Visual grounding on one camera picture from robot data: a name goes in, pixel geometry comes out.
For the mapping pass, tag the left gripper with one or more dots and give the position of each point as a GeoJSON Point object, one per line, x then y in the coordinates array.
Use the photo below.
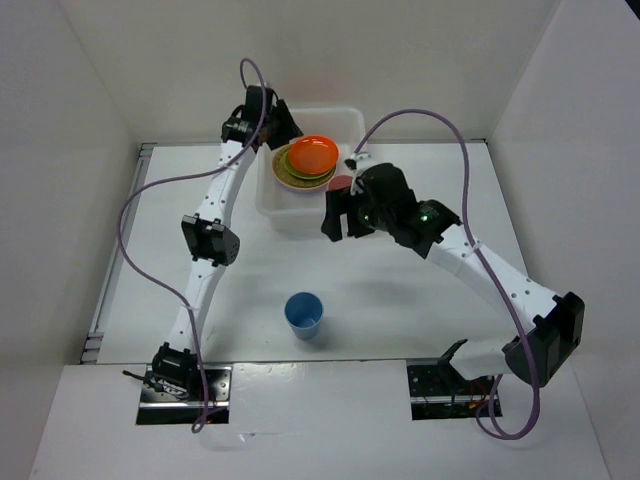
{"type": "Point", "coordinates": [290, 127]}

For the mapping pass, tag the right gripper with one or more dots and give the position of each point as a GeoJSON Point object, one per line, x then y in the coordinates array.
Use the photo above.
{"type": "Point", "coordinates": [337, 204]}

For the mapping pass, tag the beige plate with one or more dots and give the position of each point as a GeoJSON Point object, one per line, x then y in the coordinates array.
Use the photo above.
{"type": "Point", "coordinates": [305, 189]}

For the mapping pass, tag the pink plastic cup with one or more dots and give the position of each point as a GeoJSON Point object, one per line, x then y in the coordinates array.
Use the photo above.
{"type": "Point", "coordinates": [340, 182]}

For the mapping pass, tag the green plate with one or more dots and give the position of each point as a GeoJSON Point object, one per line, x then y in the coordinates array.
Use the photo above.
{"type": "Point", "coordinates": [303, 176]}

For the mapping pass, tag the orange plate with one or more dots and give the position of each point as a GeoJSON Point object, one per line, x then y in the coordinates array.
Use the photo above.
{"type": "Point", "coordinates": [314, 154]}

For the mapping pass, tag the blue plastic cup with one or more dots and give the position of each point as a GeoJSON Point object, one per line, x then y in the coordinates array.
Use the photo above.
{"type": "Point", "coordinates": [304, 312]}

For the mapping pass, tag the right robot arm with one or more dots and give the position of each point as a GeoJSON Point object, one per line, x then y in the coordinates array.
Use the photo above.
{"type": "Point", "coordinates": [551, 324]}

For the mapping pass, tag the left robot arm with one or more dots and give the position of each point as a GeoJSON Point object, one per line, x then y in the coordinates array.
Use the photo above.
{"type": "Point", "coordinates": [212, 245]}

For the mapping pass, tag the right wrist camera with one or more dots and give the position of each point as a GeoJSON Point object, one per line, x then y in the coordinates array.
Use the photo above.
{"type": "Point", "coordinates": [358, 164]}

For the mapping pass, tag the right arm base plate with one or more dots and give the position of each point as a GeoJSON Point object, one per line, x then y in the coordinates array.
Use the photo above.
{"type": "Point", "coordinates": [438, 392]}

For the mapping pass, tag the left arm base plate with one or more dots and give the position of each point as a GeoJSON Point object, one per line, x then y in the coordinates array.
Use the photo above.
{"type": "Point", "coordinates": [162, 403]}

